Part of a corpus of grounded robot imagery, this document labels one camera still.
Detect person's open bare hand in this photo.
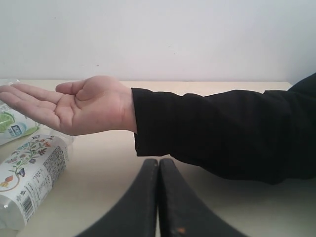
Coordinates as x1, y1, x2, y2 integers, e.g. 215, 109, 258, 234
0, 76, 137, 136

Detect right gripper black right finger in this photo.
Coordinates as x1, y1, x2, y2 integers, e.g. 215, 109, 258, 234
158, 158, 244, 237

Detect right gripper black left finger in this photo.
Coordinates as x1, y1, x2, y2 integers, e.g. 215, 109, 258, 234
78, 159, 158, 237

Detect square bottle floral label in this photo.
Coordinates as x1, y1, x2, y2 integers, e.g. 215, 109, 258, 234
0, 133, 74, 231

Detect clear bottle green white label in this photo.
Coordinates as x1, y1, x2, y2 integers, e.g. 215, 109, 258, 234
0, 78, 44, 146

